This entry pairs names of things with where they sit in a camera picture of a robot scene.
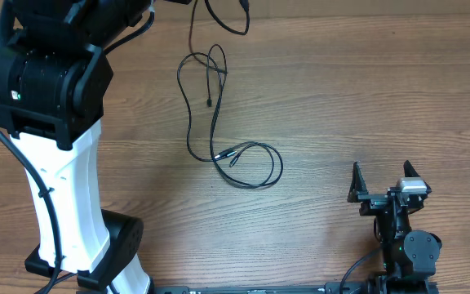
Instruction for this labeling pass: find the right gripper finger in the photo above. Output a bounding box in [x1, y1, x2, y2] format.
[403, 160, 419, 177]
[347, 162, 369, 203]

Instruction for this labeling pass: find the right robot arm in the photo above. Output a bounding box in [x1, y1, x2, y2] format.
[339, 161, 442, 293]

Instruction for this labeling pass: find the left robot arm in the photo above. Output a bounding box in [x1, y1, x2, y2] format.
[0, 0, 155, 293]

